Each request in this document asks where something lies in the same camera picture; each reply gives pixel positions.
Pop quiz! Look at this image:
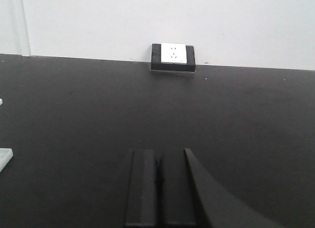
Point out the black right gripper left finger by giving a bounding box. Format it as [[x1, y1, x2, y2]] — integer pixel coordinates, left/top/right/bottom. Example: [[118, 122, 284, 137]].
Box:
[[125, 149, 157, 226]]

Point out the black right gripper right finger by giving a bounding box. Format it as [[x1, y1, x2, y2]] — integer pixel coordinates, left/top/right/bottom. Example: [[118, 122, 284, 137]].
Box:
[[160, 148, 281, 228]]

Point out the white perforated tube rack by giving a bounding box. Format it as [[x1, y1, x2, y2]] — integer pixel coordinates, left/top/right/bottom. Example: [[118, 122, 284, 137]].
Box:
[[0, 98, 13, 172]]

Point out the black white wall socket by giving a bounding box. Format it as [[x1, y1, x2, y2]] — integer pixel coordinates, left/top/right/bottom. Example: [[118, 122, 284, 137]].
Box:
[[151, 43, 196, 72]]

